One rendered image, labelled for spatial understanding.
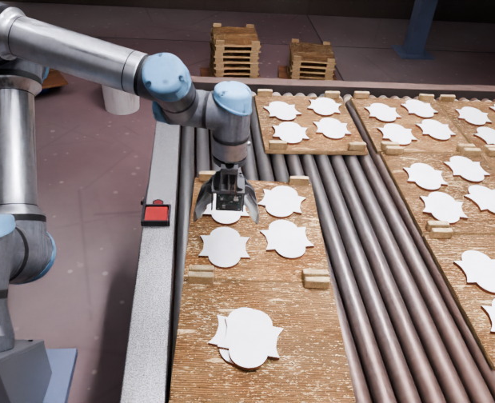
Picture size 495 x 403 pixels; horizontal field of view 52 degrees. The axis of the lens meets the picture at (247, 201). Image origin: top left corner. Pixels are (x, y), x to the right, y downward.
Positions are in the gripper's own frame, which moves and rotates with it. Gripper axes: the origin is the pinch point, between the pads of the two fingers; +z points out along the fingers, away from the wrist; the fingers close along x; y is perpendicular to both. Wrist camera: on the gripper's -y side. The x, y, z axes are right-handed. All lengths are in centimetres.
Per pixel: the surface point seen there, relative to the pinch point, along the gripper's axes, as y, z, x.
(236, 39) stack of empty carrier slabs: -290, 59, 6
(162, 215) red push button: -12.8, 9.6, -16.8
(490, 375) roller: 33, 11, 56
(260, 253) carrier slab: 1.5, 9.0, 8.9
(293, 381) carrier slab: 37.1, 9.0, 14.0
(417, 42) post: -398, 89, 187
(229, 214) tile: -12.5, 8.1, 1.0
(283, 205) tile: -17.4, 8.1, 16.1
